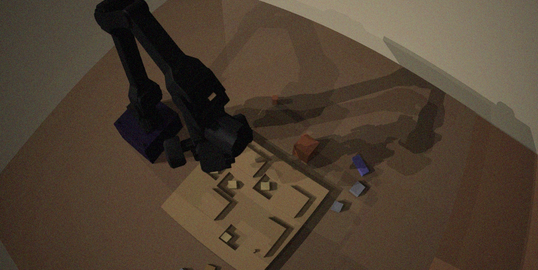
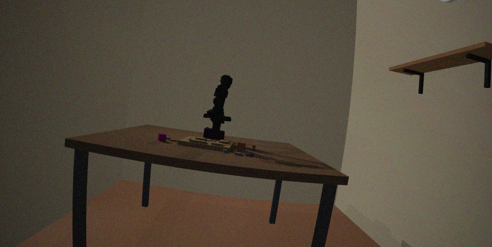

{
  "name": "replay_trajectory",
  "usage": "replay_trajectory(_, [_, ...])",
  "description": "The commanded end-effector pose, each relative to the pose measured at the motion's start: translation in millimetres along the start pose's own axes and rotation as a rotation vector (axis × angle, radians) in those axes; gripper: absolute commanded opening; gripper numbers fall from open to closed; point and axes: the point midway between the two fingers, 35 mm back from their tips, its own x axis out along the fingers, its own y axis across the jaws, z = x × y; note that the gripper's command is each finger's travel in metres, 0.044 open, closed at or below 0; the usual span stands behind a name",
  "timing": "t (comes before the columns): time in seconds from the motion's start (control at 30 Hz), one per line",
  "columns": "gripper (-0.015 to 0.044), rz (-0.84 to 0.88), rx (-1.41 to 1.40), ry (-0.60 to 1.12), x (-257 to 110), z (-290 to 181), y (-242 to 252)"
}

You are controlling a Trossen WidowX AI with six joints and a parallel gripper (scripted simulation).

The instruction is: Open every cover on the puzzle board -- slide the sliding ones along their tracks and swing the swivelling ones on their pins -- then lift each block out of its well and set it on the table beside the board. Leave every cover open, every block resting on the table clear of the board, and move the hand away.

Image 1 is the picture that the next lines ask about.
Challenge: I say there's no blue rectangular block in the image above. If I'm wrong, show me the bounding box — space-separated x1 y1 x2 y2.
352 154 369 176

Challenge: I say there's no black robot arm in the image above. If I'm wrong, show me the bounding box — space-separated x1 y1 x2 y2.
94 0 253 173

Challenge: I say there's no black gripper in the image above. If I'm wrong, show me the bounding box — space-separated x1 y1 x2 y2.
163 114 250 169

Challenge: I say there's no tan puzzle board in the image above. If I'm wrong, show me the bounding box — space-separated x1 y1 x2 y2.
161 141 329 270

